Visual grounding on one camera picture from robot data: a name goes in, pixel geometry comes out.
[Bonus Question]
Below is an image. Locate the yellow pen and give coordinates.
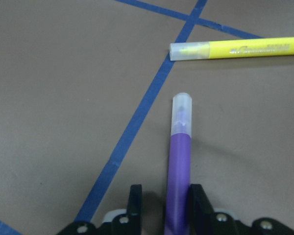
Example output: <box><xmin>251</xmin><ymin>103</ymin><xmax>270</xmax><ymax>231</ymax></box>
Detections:
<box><xmin>169</xmin><ymin>37</ymin><xmax>294</xmax><ymax>61</ymax></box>

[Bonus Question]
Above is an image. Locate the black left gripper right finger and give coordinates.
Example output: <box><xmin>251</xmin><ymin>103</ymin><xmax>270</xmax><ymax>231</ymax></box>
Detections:
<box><xmin>190</xmin><ymin>184</ymin><xmax>294</xmax><ymax>235</ymax></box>

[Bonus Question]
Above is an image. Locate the purple pen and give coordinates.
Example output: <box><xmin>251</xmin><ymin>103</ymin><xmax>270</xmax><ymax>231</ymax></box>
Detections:
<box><xmin>164</xmin><ymin>93</ymin><xmax>192</xmax><ymax>235</ymax></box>

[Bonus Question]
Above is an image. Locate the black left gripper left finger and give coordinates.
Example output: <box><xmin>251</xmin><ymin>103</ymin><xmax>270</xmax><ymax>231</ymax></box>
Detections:
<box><xmin>58</xmin><ymin>185</ymin><xmax>143</xmax><ymax>235</ymax></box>

